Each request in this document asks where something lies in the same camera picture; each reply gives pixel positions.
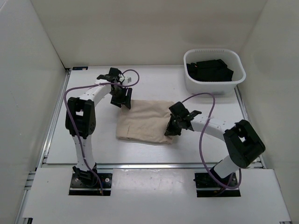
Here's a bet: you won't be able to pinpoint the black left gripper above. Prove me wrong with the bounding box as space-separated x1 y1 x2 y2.
109 85 132 109

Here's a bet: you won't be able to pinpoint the beige trousers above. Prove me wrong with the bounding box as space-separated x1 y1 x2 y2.
116 100 174 144

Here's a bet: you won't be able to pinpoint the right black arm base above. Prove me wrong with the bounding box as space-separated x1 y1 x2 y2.
193 173 241 198

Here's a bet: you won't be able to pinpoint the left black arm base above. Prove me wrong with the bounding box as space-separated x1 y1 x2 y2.
69 172 113 196

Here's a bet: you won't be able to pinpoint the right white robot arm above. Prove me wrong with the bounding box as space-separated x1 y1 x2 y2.
165 102 265 187

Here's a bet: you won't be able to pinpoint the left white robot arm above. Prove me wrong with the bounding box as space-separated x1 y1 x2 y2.
64 68 135 189

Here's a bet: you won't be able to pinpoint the folded black trousers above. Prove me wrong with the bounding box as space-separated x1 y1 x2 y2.
186 59 234 82

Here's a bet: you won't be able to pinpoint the white plastic basket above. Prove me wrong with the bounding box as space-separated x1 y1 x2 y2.
183 49 246 95

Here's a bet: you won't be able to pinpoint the white front cover board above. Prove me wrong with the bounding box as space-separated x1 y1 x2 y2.
23 168 291 224

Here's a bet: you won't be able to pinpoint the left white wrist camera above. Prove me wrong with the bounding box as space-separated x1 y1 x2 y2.
120 76 132 85

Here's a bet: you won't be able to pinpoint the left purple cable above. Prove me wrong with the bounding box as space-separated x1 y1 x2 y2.
63 69 141 196

